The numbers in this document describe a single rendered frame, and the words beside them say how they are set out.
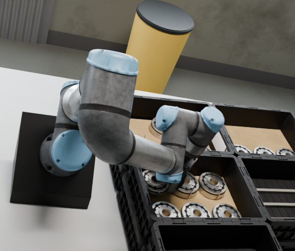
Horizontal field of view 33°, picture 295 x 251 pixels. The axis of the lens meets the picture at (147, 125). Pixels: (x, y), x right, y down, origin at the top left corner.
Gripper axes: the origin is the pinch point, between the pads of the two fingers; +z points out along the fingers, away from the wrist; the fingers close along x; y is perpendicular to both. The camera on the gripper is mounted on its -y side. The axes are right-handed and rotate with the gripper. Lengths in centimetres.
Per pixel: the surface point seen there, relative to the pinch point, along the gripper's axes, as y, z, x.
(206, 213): 0.3, -3.5, -16.8
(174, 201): 0.2, 1.3, -6.2
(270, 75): 264, 78, 3
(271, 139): 64, -1, -21
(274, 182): 39.4, -2.0, -30.6
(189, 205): -0.4, -2.3, -10.9
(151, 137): 22.1, 4.5, 16.3
